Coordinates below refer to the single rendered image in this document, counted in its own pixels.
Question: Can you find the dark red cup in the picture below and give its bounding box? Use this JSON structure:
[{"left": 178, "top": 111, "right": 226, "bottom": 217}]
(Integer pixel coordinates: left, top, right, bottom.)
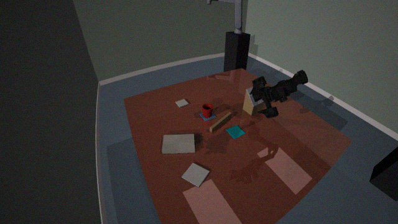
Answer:
[{"left": 202, "top": 103, "right": 213, "bottom": 118}]

